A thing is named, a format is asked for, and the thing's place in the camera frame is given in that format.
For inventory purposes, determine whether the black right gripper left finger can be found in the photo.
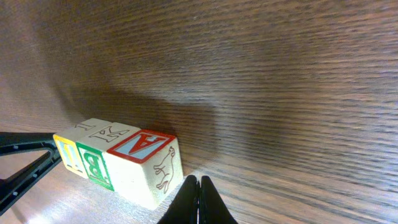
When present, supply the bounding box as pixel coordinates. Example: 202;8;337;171
158;175;199;224

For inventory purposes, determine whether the green B wooden block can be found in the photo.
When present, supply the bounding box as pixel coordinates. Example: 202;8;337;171
76;121;140;191

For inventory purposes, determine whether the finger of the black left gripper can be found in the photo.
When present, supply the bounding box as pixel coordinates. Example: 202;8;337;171
0;131;62;216

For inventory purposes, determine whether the yellow number eleven block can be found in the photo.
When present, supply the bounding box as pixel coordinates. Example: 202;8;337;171
53;118;110;179

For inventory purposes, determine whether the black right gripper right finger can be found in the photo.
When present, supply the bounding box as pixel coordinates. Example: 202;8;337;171
199;175;238;224

